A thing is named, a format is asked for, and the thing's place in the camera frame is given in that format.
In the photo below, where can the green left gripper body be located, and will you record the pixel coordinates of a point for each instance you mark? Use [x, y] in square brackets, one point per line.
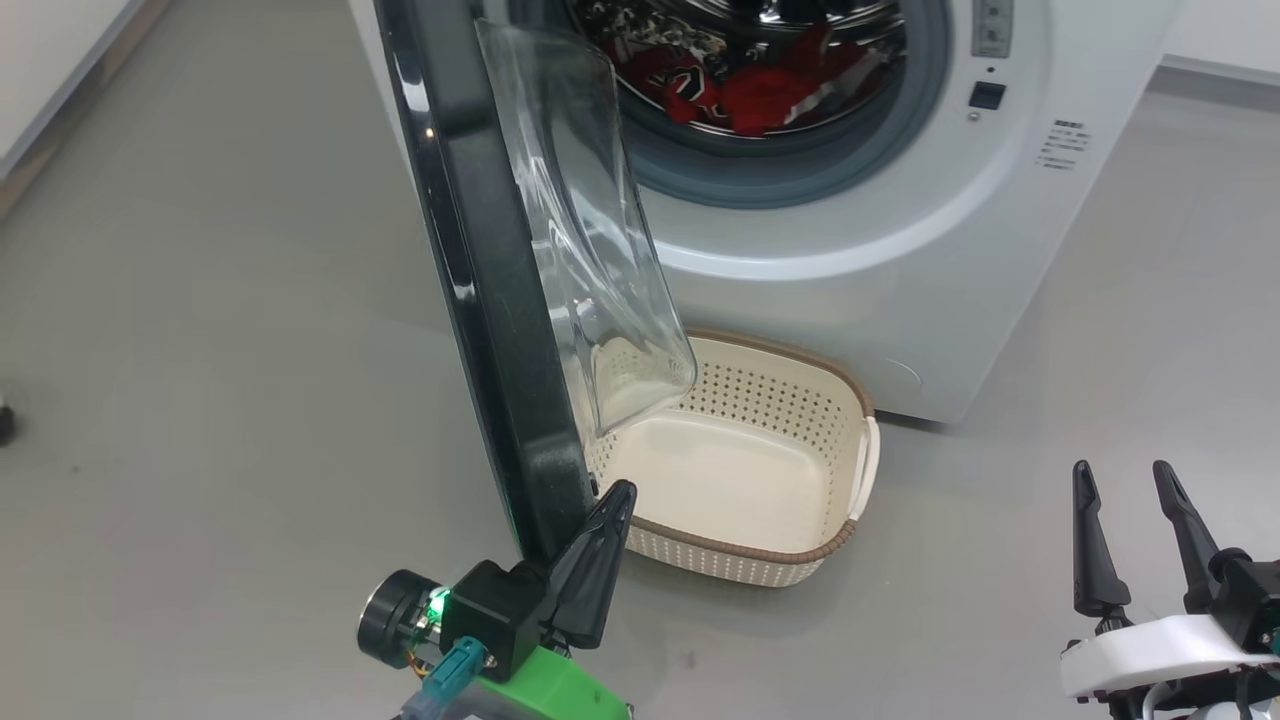
[540, 690]

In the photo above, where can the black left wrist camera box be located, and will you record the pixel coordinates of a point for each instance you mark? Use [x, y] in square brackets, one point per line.
[495, 615]

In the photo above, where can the cream perforated laundry basket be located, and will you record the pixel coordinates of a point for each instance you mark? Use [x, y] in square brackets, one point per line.
[740, 480]

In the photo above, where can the white partition panel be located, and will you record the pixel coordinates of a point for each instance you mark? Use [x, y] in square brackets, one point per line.
[50, 60]
[1230, 30]

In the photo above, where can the black caster wheel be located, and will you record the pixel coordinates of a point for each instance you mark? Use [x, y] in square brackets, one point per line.
[6, 425]

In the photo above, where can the black round glass washer door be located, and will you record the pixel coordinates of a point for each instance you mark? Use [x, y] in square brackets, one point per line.
[500, 330]

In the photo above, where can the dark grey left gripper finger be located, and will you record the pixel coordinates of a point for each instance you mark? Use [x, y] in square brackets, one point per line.
[590, 580]

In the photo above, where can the white front-load washing machine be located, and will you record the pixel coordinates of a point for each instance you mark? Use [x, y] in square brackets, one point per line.
[900, 280]

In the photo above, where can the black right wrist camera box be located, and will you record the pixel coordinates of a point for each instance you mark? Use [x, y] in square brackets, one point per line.
[1250, 600]

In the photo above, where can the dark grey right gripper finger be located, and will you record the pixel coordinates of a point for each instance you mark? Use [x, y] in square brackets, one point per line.
[1095, 570]
[1195, 550]

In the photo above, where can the grey caution sticker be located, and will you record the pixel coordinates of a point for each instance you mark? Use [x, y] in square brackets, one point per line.
[992, 30]

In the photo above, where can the red jersey with white trim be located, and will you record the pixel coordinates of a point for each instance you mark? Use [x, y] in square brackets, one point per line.
[690, 85]

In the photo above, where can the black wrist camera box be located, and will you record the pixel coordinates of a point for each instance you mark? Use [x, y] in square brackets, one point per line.
[1250, 600]
[495, 615]

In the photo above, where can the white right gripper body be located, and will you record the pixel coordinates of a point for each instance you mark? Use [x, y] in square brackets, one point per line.
[1150, 650]

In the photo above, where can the black cylinder gripper motor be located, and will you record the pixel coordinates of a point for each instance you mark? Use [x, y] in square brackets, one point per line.
[390, 615]

